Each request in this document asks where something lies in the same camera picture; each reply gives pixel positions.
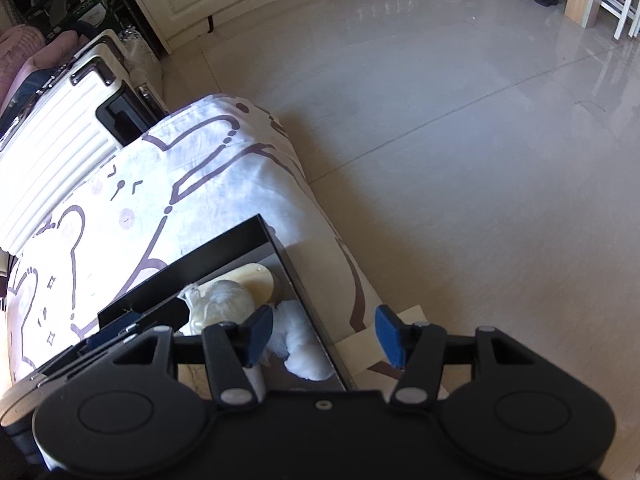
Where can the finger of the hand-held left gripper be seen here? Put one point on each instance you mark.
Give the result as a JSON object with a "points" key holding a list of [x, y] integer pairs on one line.
{"points": [[107, 334]]}

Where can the white ribbed suitcase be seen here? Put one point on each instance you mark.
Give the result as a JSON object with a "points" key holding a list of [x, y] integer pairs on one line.
{"points": [[55, 150]]}

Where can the black cardboard box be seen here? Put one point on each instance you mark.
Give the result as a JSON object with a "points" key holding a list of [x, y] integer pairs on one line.
{"points": [[200, 260]]}

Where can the white yarn ball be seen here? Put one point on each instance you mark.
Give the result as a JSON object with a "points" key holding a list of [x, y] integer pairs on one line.
{"points": [[225, 302]]}

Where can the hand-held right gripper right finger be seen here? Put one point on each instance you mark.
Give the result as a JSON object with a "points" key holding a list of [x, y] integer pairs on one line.
{"points": [[390, 335]]}

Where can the oval wooden box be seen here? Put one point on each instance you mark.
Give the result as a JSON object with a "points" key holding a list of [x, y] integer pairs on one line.
{"points": [[255, 282]]}

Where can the dark blue bag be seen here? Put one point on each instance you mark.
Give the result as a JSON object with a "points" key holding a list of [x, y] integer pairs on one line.
{"points": [[35, 85]]}

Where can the white chair legs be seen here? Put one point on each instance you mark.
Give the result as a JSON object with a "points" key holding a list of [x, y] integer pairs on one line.
{"points": [[625, 0]]}

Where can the pink cloth pile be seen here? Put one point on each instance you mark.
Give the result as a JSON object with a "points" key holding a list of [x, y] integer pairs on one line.
{"points": [[20, 55]]}

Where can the white gauze bundle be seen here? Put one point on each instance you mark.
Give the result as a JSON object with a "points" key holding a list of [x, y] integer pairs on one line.
{"points": [[305, 350]]}

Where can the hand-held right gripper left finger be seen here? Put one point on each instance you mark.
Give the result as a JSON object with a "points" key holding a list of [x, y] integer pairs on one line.
{"points": [[257, 335]]}

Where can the cartoon bear printed bedsheet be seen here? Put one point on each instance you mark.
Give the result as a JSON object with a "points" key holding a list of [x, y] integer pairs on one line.
{"points": [[200, 170]]}

